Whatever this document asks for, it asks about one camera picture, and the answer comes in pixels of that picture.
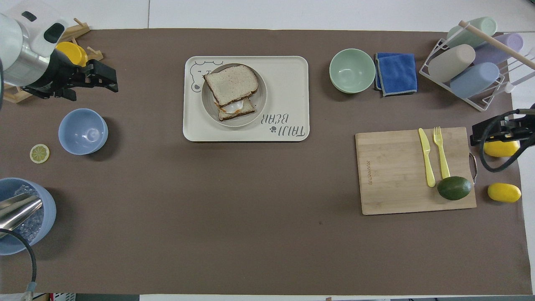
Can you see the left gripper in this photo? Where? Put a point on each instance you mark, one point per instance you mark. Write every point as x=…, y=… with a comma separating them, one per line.
x=56, y=75

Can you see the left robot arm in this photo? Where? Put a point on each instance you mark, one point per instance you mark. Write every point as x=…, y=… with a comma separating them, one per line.
x=39, y=35

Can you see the yellow plate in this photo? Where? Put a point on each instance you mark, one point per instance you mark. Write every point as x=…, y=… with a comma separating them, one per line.
x=69, y=50
x=84, y=56

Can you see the beige round plate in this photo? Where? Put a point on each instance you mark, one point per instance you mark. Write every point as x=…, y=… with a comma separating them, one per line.
x=261, y=100

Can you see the wooden dish rack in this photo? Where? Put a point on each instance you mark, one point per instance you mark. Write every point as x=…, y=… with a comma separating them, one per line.
x=79, y=30

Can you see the blue bowl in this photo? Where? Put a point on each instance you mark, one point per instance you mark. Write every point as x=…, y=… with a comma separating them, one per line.
x=81, y=131

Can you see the lemon slice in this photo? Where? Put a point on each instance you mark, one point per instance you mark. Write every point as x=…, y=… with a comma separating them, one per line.
x=39, y=153

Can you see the toasted bread slice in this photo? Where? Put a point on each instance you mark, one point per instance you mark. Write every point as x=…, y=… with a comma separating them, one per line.
x=230, y=83

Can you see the blue ice bucket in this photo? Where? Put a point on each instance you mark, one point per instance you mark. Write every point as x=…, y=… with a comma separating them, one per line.
x=47, y=209

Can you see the bread slice with egg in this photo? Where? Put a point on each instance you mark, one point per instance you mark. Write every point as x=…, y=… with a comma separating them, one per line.
x=244, y=109

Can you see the silver metal scoop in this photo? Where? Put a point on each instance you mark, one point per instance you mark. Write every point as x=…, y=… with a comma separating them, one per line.
x=19, y=209

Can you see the beige tray with bear print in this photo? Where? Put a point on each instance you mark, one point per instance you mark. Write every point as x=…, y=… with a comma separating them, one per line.
x=288, y=92

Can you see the green bowl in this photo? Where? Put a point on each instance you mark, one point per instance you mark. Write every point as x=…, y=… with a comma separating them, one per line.
x=352, y=71

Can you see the blue cloth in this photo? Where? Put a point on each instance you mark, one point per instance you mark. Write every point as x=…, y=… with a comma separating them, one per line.
x=397, y=73

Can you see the wooden cutting board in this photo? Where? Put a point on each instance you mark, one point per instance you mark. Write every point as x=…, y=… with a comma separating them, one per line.
x=393, y=175

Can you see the yellow plastic knife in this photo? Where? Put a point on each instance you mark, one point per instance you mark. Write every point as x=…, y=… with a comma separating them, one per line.
x=427, y=159

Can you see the beige cup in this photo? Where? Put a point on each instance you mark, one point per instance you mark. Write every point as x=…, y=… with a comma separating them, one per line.
x=451, y=62

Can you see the yellow plastic fork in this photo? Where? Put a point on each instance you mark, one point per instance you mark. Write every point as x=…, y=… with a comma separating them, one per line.
x=442, y=159

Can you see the avocado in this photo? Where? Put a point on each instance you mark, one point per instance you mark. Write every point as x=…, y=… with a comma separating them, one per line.
x=454, y=188

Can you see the blue cup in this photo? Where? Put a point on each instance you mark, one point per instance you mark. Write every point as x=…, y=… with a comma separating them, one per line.
x=474, y=80

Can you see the green cup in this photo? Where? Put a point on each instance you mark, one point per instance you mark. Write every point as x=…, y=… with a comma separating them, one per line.
x=474, y=31

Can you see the purple cup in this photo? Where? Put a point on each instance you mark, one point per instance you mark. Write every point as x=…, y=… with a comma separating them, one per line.
x=497, y=52

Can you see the wooden stick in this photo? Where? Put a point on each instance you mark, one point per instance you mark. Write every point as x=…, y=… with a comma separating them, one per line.
x=497, y=44

